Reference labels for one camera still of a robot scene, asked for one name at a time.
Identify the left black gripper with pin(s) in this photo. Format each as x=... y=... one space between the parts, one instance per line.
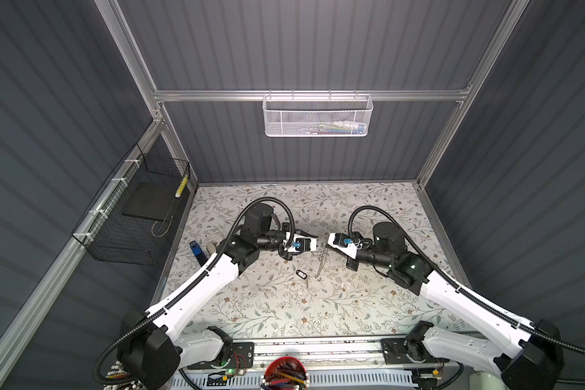
x=286 y=227

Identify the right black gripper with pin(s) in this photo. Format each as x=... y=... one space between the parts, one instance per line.
x=350 y=263

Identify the black tag key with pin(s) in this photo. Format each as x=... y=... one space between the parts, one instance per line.
x=301 y=274

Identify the grey strap metal keyring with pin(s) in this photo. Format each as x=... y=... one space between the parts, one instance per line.
x=323 y=254

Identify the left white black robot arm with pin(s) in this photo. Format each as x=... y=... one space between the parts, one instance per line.
x=152 y=347

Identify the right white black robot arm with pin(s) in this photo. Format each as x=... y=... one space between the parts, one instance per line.
x=518 y=358

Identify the blue usb stick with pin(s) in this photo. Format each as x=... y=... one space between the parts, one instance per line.
x=198 y=253

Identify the red pencil cup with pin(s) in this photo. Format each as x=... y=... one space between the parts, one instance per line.
x=285 y=373

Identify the yellow marker pen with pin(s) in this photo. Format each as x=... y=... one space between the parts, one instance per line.
x=181 y=187

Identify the white plastic bottle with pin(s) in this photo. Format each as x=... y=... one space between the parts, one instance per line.
x=485 y=381

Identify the clear pencil jar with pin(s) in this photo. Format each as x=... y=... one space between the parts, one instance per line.
x=116 y=371

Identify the white mesh wall basket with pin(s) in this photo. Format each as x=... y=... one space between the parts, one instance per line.
x=317 y=114

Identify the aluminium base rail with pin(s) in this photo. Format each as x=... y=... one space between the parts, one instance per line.
x=338 y=362

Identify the black wire wall basket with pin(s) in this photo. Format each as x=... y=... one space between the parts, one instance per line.
x=138 y=217

